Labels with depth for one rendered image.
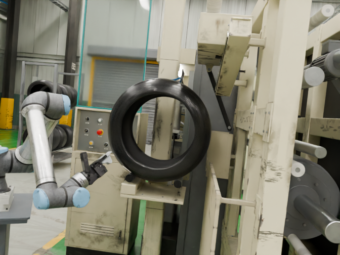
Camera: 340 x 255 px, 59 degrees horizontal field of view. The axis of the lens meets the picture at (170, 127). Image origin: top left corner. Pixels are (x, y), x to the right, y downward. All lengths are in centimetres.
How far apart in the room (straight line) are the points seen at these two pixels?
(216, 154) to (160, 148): 39
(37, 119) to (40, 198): 42
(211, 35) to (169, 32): 70
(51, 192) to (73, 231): 140
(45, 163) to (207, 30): 97
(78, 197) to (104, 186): 114
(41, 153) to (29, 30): 1224
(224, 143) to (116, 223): 118
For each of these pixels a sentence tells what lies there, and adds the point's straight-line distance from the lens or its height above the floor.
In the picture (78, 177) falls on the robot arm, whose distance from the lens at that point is 162.
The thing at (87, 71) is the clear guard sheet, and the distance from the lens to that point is 263.
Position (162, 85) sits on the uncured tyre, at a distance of 167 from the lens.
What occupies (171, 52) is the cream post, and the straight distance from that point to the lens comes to 211.
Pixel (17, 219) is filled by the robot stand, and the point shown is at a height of 59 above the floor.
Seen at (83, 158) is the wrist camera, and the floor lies 102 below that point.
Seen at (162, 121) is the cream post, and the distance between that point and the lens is 207.
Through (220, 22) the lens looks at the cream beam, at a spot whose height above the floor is 174.
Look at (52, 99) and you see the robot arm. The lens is 176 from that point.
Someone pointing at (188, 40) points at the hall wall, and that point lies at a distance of 1147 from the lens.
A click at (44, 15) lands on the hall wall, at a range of 1347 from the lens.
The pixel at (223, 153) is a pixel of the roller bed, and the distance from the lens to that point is 201.
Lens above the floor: 130
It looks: 3 degrees down
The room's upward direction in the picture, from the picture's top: 6 degrees clockwise
